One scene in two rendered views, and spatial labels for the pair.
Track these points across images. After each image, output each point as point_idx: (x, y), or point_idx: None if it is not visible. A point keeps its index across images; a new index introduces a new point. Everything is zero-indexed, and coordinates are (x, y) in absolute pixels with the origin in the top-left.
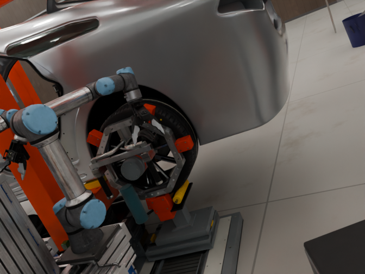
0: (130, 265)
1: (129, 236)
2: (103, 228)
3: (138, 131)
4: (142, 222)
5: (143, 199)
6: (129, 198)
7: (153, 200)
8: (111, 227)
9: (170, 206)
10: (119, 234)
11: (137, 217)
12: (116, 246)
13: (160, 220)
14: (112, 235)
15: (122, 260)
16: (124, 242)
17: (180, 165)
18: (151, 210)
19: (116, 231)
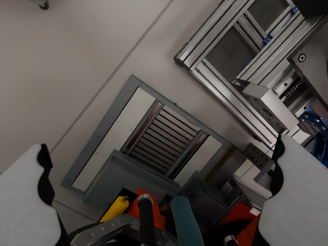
0: (252, 60)
1: (247, 88)
2: (318, 77)
3: (272, 202)
4: (182, 195)
5: (167, 231)
6: (194, 231)
7: (155, 219)
8: (309, 61)
9: (136, 201)
10: (275, 75)
11: (187, 204)
12: (286, 56)
13: (155, 196)
14: (316, 30)
15: (270, 53)
16: (262, 74)
17: (83, 235)
18: (161, 214)
19: (301, 43)
